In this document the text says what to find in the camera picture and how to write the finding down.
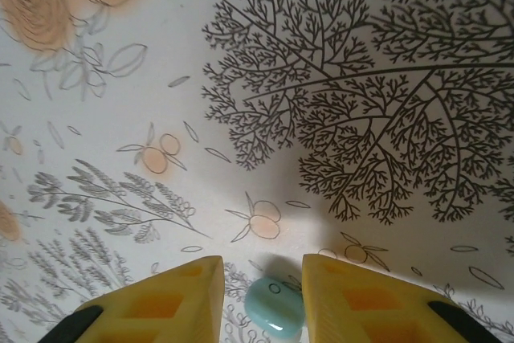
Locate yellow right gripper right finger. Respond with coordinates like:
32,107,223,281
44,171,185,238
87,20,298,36
300,253,501,343

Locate mint green wireless earbud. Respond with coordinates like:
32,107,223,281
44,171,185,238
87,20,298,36
244,276,306,340

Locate floral patterned table covering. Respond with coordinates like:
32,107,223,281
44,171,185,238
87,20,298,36
0,0,514,343

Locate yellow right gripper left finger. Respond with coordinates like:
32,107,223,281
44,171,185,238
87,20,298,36
46,255,224,343

